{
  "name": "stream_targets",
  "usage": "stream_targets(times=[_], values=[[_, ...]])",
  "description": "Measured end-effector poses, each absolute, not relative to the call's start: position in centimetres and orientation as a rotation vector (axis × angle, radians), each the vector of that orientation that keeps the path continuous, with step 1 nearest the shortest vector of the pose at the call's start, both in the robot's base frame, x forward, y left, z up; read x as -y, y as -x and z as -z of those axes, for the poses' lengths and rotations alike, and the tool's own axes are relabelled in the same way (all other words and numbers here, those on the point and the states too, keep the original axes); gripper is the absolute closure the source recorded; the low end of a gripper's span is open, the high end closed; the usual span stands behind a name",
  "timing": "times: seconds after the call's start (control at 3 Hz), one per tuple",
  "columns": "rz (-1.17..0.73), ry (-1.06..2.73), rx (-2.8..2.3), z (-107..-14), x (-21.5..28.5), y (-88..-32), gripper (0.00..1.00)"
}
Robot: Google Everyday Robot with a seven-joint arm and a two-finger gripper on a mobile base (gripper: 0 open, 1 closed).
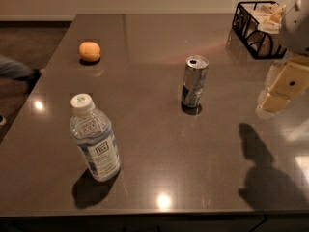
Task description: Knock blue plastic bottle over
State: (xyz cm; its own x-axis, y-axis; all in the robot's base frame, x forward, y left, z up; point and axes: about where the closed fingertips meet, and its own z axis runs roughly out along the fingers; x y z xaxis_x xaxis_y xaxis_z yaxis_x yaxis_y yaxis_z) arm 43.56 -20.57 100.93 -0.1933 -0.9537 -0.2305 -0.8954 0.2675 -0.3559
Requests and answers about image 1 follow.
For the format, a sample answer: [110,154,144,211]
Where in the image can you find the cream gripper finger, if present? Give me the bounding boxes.
[256,55,309,119]

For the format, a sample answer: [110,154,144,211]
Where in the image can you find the clear plastic water bottle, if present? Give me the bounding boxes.
[70,94,121,182]

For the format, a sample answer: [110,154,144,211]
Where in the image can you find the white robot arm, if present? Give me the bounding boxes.
[256,0,309,119]

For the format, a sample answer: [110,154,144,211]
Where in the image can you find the cream packets in basket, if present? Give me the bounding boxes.
[248,3,288,57]

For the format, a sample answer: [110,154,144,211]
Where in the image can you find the silver aluminium drink can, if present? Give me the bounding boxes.
[182,55,209,108]

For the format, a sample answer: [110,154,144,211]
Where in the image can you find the orange round fruit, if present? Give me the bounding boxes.
[78,42,100,62]

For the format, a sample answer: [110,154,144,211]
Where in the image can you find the person's leg with dark shoe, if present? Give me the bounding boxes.
[0,56,42,81]

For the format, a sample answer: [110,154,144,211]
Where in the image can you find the black wire basket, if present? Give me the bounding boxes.
[232,1,287,59]

